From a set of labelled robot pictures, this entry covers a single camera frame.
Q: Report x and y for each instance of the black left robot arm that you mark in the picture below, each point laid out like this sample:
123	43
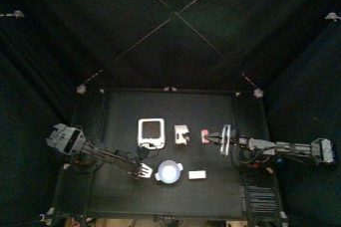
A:
71	140

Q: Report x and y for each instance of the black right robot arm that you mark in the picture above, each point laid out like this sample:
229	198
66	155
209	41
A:
288	147

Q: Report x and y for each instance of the dark green sushi roll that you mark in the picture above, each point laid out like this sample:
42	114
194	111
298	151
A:
143	151

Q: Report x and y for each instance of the red toy block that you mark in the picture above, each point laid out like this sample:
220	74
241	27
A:
205	136

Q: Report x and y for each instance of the white pink toy box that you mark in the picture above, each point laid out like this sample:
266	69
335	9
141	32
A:
181	134

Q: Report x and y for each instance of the white rectangular tray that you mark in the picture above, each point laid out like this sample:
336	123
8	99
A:
151	133

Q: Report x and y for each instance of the white rectangular block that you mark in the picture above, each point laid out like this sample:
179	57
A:
197	174

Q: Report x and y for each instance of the grey frame corner bracket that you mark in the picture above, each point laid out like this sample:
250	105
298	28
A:
258	92
332	16
16	14
80	88
47	216
170	88
282	218

